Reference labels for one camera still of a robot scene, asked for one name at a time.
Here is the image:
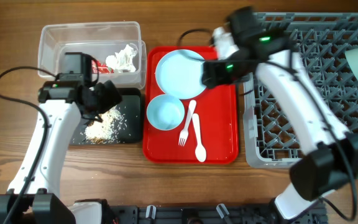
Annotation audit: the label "clear plastic bin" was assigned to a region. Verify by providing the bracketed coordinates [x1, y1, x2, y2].
[38, 21, 147, 90]

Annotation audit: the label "grey dishwasher rack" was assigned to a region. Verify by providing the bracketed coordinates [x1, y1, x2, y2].
[242, 12, 358, 169]

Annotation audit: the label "rice and food scraps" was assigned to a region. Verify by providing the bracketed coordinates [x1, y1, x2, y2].
[80, 106, 128, 144]

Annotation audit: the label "white napkin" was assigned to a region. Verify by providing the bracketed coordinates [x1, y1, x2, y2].
[106, 44, 138, 73]

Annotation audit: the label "red snack wrapper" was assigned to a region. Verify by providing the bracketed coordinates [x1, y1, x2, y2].
[92, 60, 114, 74]

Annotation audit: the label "black plastic tray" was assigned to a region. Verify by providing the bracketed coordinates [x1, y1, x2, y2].
[70, 88, 143, 146]

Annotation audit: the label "light blue plate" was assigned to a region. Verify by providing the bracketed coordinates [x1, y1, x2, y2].
[155, 50, 206, 100]

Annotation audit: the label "red serving tray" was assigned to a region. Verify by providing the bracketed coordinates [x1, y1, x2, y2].
[142, 46, 239, 165]

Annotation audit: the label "light blue small bowl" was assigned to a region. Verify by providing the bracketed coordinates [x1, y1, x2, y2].
[146, 95, 185, 131]

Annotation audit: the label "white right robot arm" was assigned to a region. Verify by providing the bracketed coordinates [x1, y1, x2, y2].
[202, 27, 358, 223]

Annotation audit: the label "white plastic spoon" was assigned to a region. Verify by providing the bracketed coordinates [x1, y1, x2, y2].
[192, 113, 206, 162]

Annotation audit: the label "white plastic fork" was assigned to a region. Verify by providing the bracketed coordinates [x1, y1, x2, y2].
[178, 100, 196, 146]

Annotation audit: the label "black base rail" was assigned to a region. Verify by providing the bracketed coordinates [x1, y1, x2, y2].
[73, 198, 328, 224]

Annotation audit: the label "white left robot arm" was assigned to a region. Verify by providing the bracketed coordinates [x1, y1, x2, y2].
[0, 81, 122, 223]

